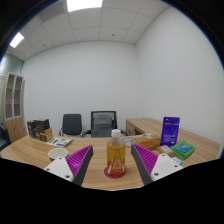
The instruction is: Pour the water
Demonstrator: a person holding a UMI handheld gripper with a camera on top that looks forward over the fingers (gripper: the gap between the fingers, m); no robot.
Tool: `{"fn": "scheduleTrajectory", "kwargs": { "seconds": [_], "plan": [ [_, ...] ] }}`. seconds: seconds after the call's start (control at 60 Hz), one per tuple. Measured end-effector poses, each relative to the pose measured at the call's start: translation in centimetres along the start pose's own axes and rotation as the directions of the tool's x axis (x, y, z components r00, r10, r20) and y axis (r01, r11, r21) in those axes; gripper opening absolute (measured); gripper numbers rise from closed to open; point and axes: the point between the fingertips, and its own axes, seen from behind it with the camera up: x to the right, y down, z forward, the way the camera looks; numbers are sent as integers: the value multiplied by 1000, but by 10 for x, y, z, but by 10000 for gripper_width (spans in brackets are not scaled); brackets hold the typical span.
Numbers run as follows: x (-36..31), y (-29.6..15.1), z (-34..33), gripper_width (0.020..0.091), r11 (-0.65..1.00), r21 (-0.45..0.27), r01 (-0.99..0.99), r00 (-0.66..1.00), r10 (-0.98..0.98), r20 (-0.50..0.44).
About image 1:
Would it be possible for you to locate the black mesh office chair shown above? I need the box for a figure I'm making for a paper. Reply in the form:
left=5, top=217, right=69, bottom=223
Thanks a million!
left=82, top=110, right=129, bottom=139

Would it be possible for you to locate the grey ceiling air vent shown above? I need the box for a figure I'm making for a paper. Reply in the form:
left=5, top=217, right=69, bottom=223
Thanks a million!
left=37, top=1, right=70, bottom=24

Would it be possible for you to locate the wooden glass-door shelf cabinet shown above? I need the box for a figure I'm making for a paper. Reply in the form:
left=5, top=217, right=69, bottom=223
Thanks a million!
left=1, top=72, right=28, bottom=145

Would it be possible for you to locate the white printed leaflet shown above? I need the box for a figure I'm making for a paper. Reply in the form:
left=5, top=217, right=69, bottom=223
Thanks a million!
left=46, top=136, right=74, bottom=148

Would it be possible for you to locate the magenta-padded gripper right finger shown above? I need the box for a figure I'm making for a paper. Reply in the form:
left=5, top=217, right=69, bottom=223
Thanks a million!
left=130, top=143, right=184, bottom=187

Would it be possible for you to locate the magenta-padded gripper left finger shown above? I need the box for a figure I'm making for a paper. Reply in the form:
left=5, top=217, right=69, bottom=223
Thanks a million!
left=43, top=144, right=95, bottom=187

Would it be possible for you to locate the dark grey office chair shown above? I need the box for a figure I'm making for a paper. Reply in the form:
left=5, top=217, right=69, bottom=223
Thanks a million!
left=58, top=113, right=84, bottom=138

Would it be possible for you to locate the dark brown printed box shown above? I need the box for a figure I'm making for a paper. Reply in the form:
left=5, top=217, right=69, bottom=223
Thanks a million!
left=32, top=118, right=55, bottom=143
left=26, top=120, right=36, bottom=140

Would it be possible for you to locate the small tan box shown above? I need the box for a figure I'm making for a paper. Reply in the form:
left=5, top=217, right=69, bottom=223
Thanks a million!
left=155, top=144, right=176, bottom=158

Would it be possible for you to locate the purple upright package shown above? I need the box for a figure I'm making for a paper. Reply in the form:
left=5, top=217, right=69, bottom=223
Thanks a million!
left=159, top=116, right=181, bottom=148

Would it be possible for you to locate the green flat box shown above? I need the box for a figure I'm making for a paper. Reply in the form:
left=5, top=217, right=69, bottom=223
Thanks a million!
left=170, top=140, right=197, bottom=161

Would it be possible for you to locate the orange-labelled drink bottle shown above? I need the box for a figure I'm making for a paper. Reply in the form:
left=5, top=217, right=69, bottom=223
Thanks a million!
left=105, top=128, right=127, bottom=177

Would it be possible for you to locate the orange tissue box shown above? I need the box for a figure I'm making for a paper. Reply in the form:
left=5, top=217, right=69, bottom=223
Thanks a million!
left=134, top=133, right=162, bottom=151

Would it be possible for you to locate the large square ceiling light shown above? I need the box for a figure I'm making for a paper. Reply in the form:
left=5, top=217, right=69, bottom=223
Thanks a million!
left=66, top=0, right=104, bottom=13

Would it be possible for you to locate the flat round red coaster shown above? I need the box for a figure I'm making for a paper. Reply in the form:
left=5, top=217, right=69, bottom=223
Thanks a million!
left=103, top=165, right=127, bottom=180

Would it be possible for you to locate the small square ceiling light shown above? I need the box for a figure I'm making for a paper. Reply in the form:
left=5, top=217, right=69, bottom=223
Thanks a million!
left=8, top=31, right=26, bottom=49

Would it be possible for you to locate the small light blue packet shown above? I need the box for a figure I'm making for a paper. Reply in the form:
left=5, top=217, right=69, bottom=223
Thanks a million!
left=170, top=155, right=184, bottom=167

